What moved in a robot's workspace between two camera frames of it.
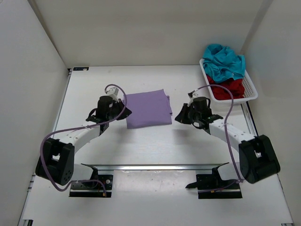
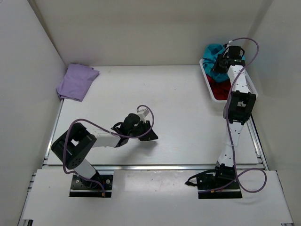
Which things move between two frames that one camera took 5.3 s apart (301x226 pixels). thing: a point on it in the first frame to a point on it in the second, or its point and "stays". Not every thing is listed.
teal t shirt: x=221 y=63 stays
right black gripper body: x=186 y=115 to x=219 y=66
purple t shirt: x=148 y=108 to x=76 y=81
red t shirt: x=235 y=86 stays
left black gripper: x=118 y=109 to x=144 y=128
